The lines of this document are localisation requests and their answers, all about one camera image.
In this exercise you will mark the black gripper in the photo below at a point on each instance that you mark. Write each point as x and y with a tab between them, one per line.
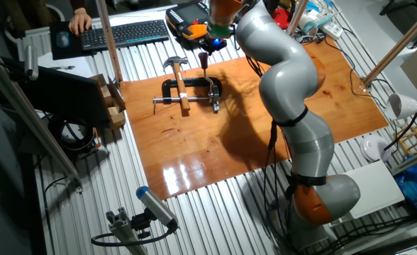
213	44

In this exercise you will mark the black C-clamp with screw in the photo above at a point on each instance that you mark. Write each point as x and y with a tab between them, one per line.
171	82

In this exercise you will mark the forearm in dark sleeve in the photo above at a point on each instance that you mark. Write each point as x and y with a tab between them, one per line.
79	4

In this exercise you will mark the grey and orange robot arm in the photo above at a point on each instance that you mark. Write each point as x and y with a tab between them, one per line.
293	88

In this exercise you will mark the person's bare hand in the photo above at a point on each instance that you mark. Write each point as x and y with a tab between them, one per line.
79	21

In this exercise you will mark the orange and black teach pendant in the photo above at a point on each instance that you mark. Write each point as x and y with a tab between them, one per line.
187	17

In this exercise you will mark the red round object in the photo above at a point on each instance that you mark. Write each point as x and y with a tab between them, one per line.
281	18

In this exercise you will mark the black computer keyboard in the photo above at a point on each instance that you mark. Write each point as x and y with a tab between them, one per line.
123	33

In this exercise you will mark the wooden block stack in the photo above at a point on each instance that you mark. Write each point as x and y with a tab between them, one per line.
114	106

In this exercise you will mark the white paper sheet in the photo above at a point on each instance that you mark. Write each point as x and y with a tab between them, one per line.
82	65

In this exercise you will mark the glossy brown wooden board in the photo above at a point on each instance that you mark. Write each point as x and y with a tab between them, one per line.
336	113

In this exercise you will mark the black mouse pad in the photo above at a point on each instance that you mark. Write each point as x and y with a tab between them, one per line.
66	53

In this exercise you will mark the grey computer mouse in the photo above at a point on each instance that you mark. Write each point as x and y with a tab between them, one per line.
62	39

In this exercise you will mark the black flat panel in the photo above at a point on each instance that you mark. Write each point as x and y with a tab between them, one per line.
63	95

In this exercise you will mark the black round reel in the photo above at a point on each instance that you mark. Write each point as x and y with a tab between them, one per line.
66	146

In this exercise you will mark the white round stand base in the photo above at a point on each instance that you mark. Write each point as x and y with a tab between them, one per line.
373	148

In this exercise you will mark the white desk lamp shade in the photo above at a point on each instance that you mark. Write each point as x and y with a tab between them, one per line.
401	105

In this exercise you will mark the small wooden rack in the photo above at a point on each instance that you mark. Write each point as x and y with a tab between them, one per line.
412	136

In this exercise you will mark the aluminium bar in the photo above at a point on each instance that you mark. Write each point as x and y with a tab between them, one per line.
414	159

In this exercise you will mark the green gripper mount flange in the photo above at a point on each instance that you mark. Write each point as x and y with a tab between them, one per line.
220	32

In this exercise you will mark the metal stand post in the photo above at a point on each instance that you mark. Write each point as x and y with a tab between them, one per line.
297	16

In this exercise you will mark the slanted wooden post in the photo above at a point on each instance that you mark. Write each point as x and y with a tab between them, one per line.
400	46
107	35

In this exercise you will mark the silver camera with blue cap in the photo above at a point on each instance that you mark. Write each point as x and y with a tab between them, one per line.
155	205

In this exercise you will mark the silver cylindrical camera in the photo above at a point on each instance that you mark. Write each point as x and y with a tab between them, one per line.
31	62

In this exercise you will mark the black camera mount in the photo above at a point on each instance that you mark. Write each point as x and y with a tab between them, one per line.
141	223

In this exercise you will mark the long aluminium rail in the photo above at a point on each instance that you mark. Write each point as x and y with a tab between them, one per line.
34	120

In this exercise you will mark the short aluminium profile post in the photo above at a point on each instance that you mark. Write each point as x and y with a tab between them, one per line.
123	233

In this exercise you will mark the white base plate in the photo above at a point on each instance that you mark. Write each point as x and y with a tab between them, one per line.
375	187

